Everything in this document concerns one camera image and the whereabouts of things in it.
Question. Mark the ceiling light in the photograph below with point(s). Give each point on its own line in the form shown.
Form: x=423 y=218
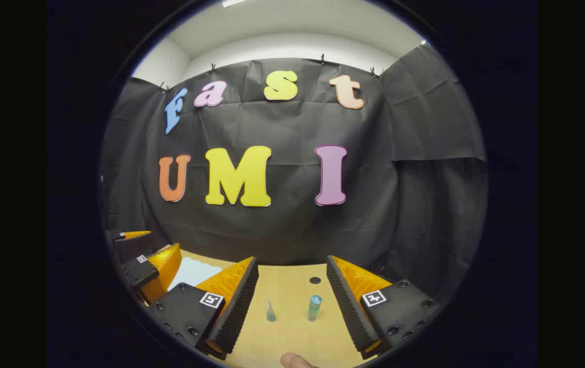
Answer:
x=232 y=2

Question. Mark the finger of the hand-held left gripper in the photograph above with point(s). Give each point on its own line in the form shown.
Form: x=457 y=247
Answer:
x=131 y=248
x=139 y=273

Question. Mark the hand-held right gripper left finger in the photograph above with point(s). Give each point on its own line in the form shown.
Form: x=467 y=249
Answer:
x=236 y=312

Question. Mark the black backdrop cloth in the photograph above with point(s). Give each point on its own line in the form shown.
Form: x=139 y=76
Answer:
x=282 y=230

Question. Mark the teal bottle with blue cap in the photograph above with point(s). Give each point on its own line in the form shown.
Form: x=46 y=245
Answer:
x=314 y=309

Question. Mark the light blue suitcase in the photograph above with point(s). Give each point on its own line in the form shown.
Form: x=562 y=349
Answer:
x=190 y=271

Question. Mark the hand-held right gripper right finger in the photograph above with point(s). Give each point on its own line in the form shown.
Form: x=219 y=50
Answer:
x=348 y=306

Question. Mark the small clear cone tube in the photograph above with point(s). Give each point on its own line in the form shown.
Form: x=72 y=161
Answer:
x=271 y=314

